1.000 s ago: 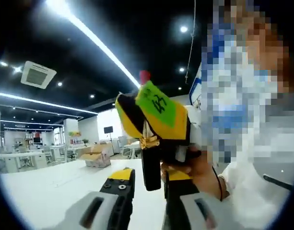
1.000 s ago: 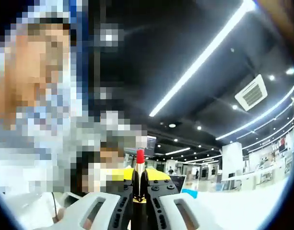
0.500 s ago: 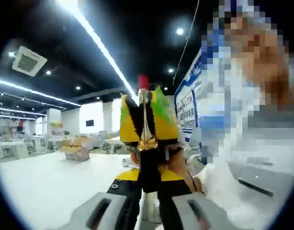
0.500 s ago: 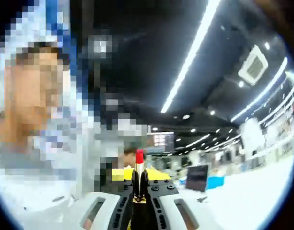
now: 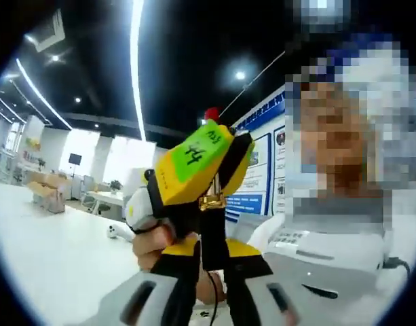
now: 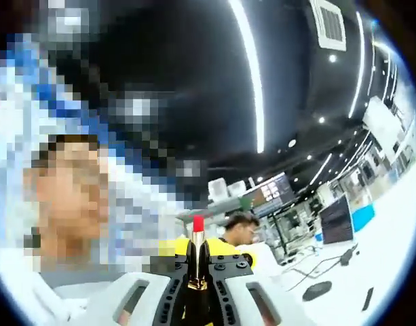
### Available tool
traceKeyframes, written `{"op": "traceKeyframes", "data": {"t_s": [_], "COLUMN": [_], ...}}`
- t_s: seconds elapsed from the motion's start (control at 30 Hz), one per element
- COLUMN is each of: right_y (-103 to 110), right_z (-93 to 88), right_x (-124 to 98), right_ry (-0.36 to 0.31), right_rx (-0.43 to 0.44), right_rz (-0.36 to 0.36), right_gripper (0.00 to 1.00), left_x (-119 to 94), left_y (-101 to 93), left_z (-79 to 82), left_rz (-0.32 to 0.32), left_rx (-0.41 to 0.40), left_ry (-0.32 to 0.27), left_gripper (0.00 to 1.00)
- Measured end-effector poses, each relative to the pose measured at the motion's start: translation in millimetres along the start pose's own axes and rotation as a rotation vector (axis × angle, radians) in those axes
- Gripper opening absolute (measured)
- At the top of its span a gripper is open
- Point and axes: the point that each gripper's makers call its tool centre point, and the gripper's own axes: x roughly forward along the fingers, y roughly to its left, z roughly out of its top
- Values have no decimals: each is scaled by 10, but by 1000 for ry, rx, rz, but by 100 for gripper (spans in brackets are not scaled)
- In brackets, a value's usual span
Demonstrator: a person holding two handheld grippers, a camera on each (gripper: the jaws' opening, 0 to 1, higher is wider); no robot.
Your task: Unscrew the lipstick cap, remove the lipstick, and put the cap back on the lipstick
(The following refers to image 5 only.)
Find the open cardboard box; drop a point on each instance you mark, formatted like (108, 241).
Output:
(48, 192)

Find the white handheld controller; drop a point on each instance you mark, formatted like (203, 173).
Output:
(117, 232)

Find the long ceiling light strip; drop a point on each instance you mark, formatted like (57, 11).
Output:
(137, 68)
(41, 93)

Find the blue white wall poster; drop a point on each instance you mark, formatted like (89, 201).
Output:
(262, 153)

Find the person's white shirt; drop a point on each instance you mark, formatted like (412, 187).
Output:
(346, 312)

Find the white ceiling air vent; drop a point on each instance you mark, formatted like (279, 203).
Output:
(46, 30)

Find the white office chair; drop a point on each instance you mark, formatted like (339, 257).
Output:
(90, 197)

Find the white office desk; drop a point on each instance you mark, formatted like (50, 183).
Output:
(109, 200)

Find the person's right hand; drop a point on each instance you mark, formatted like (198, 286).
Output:
(150, 248)

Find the black monitor on stand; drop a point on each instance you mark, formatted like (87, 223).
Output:
(75, 158)

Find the potted green plant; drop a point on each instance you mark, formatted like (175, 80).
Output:
(116, 185)
(41, 162)

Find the black gold lipstick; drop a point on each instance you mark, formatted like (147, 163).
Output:
(212, 237)

